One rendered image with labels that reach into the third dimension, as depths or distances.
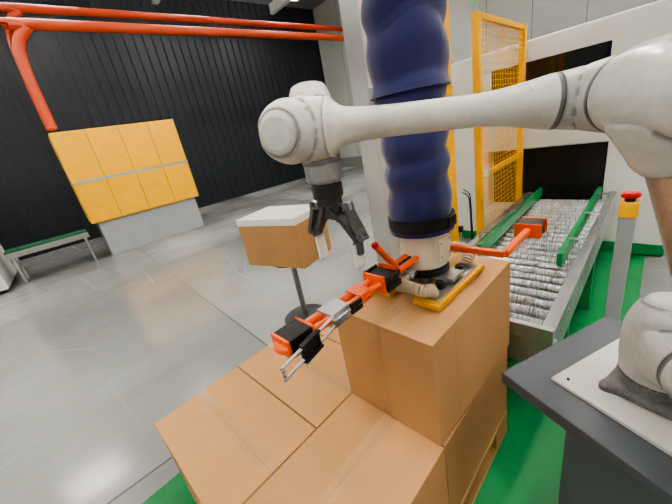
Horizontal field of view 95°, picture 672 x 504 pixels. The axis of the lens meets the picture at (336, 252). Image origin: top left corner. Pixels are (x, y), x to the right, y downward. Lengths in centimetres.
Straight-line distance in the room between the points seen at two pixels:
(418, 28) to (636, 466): 113
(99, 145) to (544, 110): 777
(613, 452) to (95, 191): 793
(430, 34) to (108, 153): 743
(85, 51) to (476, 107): 1142
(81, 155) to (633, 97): 789
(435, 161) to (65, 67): 1107
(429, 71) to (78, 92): 1089
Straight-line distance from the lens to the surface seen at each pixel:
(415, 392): 110
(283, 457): 128
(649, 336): 103
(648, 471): 104
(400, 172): 101
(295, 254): 237
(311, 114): 55
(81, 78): 1158
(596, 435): 106
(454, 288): 113
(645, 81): 60
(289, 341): 76
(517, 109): 72
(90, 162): 798
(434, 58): 102
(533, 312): 183
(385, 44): 100
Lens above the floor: 153
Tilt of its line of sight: 21 degrees down
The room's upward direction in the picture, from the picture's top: 11 degrees counter-clockwise
